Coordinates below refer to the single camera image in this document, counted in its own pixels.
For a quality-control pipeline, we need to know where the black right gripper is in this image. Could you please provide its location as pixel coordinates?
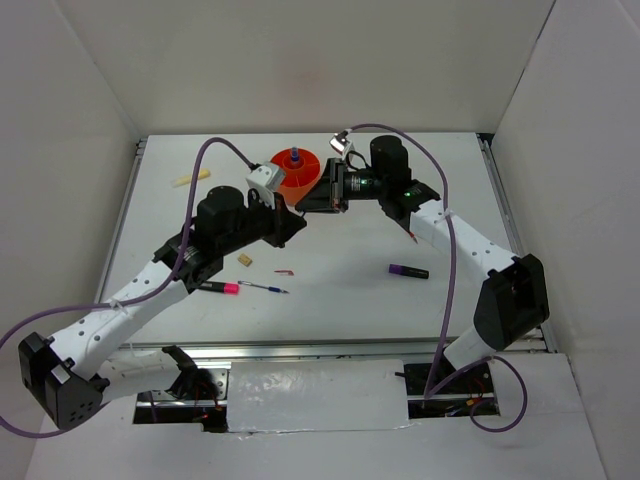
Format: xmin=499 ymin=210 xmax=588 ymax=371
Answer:
xmin=295 ymin=157 xmax=387 ymax=214

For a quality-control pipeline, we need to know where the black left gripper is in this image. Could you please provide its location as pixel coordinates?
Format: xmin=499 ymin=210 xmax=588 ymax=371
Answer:
xmin=219 ymin=188 xmax=307 ymax=256

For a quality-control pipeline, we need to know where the blue gel pen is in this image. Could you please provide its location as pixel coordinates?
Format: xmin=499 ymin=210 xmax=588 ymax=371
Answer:
xmin=237 ymin=280 xmax=290 ymax=294

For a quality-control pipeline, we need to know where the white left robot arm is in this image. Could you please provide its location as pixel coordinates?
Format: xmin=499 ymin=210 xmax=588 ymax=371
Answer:
xmin=18 ymin=186 xmax=307 ymax=431

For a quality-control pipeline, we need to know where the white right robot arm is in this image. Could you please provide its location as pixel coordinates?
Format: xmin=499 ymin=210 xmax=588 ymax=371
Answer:
xmin=296 ymin=132 xmax=550 ymax=392

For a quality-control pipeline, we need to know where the orange round organizer container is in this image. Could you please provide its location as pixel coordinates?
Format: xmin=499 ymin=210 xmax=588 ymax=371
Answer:
xmin=271 ymin=147 xmax=321 ymax=206

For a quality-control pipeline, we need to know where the small tan eraser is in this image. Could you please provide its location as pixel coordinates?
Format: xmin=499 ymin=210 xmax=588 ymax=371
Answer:
xmin=238 ymin=254 xmax=253 ymax=266

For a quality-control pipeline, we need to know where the pink highlighter marker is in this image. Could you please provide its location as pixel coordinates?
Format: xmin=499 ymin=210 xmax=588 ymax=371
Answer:
xmin=198 ymin=281 xmax=239 ymax=295

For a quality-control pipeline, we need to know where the yellow glue stick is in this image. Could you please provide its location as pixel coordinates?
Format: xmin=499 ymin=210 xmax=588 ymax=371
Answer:
xmin=171 ymin=169 xmax=211 ymax=188

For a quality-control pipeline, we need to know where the purple highlighter marker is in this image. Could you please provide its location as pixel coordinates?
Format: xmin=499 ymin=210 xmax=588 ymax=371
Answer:
xmin=388 ymin=264 xmax=430 ymax=280

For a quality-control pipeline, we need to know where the white foil-covered panel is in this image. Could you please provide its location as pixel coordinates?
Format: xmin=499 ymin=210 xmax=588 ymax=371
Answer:
xmin=227 ymin=359 xmax=409 ymax=433

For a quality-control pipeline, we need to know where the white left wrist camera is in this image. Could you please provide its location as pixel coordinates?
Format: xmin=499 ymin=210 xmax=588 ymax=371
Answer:
xmin=246 ymin=162 xmax=286 ymax=209

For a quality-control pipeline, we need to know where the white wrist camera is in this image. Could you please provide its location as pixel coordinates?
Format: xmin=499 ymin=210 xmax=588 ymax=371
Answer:
xmin=329 ymin=129 xmax=353 ymax=158
xmin=246 ymin=162 xmax=286 ymax=209

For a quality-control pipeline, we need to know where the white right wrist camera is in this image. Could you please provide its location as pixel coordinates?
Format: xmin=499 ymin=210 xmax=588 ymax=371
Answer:
xmin=329 ymin=129 xmax=353 ymax=158

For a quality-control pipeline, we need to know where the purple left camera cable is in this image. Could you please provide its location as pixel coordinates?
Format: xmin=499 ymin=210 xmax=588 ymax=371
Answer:
xmin=0 ymin=137 xmax=261 ymax=439

